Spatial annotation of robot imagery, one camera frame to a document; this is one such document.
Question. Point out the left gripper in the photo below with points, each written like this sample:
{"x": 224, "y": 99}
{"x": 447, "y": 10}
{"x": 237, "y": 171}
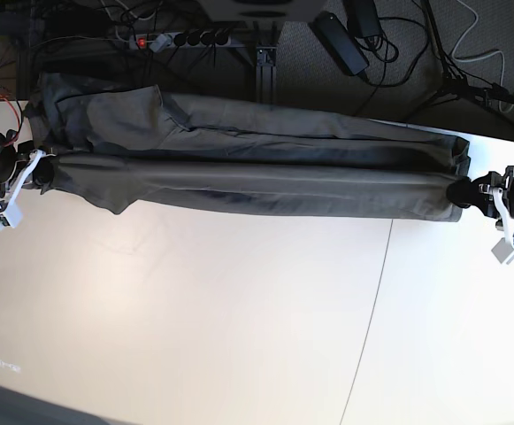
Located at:
{"x": 494, "y": 189}

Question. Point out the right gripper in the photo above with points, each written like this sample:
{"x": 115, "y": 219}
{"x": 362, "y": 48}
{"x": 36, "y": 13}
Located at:
{"x": 24, "y": 165}

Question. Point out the grey T-shirt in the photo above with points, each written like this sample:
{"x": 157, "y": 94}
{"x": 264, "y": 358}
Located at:
{"x": 114, "y": 146}

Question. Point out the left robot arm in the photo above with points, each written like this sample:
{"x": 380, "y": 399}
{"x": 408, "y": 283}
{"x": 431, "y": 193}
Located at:
{"x": 486, "y": 211}

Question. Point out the black tripod stand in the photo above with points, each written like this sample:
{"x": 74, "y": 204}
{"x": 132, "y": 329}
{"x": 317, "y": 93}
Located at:
{"x": 493, "y": 98}

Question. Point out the black power adapter brick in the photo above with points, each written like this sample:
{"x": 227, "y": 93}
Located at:
{"x": 340, "y": 46}

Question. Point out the black power strip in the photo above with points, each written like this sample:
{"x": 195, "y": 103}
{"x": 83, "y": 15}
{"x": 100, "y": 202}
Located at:
{"x": 198, "y": 38}

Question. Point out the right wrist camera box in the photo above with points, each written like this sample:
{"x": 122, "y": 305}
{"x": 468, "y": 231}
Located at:
{"x": 10, "y": 216}

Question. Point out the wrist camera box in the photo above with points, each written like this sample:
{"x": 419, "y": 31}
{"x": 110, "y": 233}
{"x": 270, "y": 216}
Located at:
{"x": 10, "y": 216}
{"x": 503, "y": 251}

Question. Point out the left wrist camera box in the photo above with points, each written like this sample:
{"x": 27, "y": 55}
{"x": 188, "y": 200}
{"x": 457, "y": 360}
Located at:
{"x": 503, "y": 251}

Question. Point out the aluminium frame post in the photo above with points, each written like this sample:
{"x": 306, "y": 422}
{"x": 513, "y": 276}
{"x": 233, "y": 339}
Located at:
{"x": 266, "y": 41}

